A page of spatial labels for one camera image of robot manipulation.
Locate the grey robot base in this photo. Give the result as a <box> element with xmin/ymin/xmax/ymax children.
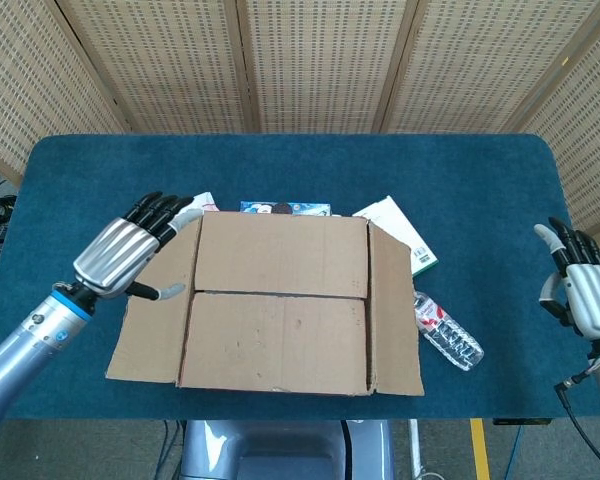
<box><xmin>179</xmin><ymin>418</ymin><xmax>395</xmax><ymax>480</ymax></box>

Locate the black bar under table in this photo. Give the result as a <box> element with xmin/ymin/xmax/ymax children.
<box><xmin>493</xmin><ymin>417</ymin><xmax>552</xmax><ymax>427</ymax></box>

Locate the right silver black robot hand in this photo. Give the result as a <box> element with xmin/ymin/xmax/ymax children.
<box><xmin>533</xmin><ymin>216</ymin><xmax>600</xmax><ymax>341</ymax></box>

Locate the white pole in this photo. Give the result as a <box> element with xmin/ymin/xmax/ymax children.
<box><xmin>408</xmin><ymin>418</ymin><xmax>424</xmax><ymax>480</ymax></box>

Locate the clear plastic water bottle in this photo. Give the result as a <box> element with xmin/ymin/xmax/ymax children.
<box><xmin>412</xmin><ymin>291</ymin><xmax>485</xmax><ymax>372</ymax></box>

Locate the blue carpeted table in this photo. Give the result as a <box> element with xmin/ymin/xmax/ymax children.
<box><xmin>0</xmin><ymin>133</ymin><xmax>600</xmax><ymax>421</ymax></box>

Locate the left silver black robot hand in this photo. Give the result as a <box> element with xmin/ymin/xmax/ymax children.
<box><xmin>73</xmin><ymin>191</ymin><xmax>205</xmax><ymax>302</ymax></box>

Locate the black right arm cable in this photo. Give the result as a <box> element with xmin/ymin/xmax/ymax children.
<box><xmin>554</xmin><ymin>367</ymin><xmax>600</xmax><ymax>480</ymax></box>

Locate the blue snack packet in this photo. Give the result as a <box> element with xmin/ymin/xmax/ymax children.
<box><xmin>239</xmin><ymin>200</ymin><xmax>334</xmax><ymax>217</ymax></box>

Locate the pink white tissue pack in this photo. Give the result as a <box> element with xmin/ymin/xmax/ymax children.
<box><xmin>189</xmin><ymin>191</ymin><xmax>220</xmax><ymax>214</ymax></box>

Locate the blue cable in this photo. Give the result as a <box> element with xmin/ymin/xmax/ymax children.
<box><xmin>503</xmin><ymin>424</ymin><xmax>526</xmax><ymax>480</ymax></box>

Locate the red cardboard box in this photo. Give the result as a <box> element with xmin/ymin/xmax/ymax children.
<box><xmin>104</xmin><ymin>210</ymin><xmax>425</xmax><ymax>398</ymax></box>

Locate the white green flat box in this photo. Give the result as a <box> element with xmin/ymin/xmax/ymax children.
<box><xmin>352</xmin><ymin>195</ymin><xmax>439</xmax><ymax>279</ymax></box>

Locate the woven bamboo folding screen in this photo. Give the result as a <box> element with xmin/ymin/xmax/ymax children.
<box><xmin>0</xmin><ymin>0</ymin><xmax>600</xmax><ymax>254</ymax></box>

